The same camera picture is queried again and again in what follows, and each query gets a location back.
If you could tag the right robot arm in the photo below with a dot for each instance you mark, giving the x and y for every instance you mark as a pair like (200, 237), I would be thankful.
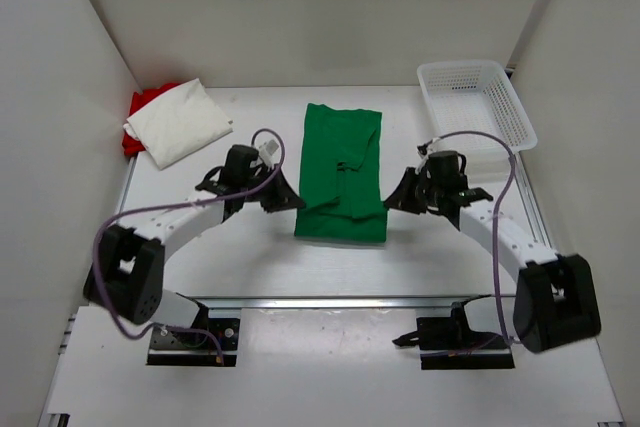
(555, 301)

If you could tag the aluminium table edge rail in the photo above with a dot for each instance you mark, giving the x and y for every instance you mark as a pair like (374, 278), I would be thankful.
(329, 303)

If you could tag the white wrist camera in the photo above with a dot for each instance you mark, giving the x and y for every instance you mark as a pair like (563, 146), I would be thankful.
(429, 147)
(267, 151)

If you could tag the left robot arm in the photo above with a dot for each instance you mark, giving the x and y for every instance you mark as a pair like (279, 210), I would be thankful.
(128, 274)

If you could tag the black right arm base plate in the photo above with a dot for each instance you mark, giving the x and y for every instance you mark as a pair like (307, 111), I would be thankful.
(449, 343)

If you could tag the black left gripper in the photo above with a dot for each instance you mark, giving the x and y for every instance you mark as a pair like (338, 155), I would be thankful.
(284, 197)

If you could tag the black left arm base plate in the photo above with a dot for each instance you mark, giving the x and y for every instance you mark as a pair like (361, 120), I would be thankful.
(197, 350)

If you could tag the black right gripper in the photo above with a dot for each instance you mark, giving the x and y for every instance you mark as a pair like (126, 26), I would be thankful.
(403, 199)

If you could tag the green t-shirt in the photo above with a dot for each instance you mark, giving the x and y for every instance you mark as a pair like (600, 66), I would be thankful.
(340, 177)

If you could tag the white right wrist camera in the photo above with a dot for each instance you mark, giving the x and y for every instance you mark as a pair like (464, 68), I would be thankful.
(429, 147)

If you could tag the white t-shirt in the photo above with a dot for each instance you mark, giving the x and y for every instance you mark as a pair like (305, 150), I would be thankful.
(177, 123)

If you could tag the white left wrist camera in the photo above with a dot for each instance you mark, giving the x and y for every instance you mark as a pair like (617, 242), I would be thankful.
(267, 151)

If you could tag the white plastic basket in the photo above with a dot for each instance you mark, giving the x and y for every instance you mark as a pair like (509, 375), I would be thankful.
(474, 109)

